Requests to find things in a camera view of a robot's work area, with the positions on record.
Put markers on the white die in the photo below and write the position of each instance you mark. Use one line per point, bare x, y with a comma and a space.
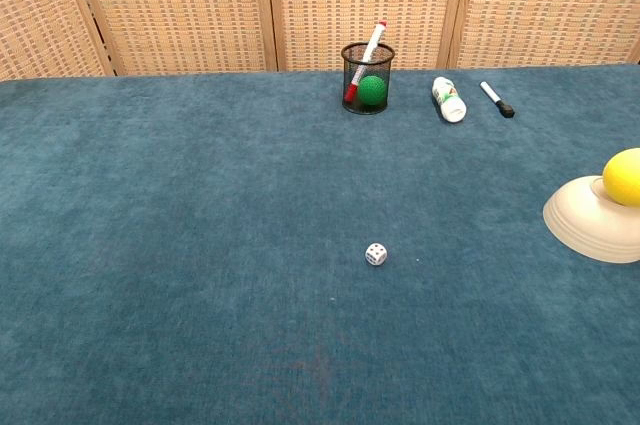
376, 254

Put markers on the woven rattan folding screen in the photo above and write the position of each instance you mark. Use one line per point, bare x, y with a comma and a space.
200, 5

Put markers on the black white marker pen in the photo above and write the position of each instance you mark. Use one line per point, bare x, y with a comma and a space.
496, 99

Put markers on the green textured ball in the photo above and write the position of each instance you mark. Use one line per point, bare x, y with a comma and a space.
372, 90

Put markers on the small white plastic bottle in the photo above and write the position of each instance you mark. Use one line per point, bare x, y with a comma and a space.
447, 99

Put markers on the beige upturned bowl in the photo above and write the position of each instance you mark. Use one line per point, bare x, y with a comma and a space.
585, 222

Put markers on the red white marker pen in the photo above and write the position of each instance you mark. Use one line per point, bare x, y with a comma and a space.
369, 52

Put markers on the yellow ball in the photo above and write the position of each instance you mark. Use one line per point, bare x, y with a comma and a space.
623, 176

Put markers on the black mesh pen holder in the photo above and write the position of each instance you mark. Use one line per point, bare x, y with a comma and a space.
366, 97

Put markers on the blue tablecloth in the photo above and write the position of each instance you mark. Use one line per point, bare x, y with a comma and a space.
200, 245

